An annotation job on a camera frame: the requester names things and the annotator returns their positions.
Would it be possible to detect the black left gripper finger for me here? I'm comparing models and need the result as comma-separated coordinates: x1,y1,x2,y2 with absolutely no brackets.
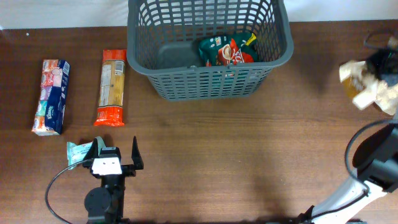
131,136,144,170
82,138,98,168

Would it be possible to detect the beige brown snack bag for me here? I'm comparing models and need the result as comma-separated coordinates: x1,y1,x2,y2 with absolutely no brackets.
339,60,397,115

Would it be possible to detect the blue Kleenex tissue pack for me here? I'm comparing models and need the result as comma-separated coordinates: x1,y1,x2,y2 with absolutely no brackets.
32,59,70,136

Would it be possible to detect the green Nescafe coffee bag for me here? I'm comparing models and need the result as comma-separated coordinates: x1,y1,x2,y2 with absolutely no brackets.
198,32,259,67

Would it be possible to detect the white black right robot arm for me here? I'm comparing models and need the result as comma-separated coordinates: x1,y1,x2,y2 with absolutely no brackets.
295,47,397,223

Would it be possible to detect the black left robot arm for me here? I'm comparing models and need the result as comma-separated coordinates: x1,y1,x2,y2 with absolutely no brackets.
83,137,144,223

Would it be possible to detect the small teal wrapper packet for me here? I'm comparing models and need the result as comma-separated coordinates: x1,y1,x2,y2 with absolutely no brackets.
67,136,105,166

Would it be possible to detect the orange spaghetti packet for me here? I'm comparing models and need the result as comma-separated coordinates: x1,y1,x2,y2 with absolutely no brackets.
94,49,126,127

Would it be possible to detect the grey plastic basket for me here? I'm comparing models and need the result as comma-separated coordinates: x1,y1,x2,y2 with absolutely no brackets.
127,0,294,101

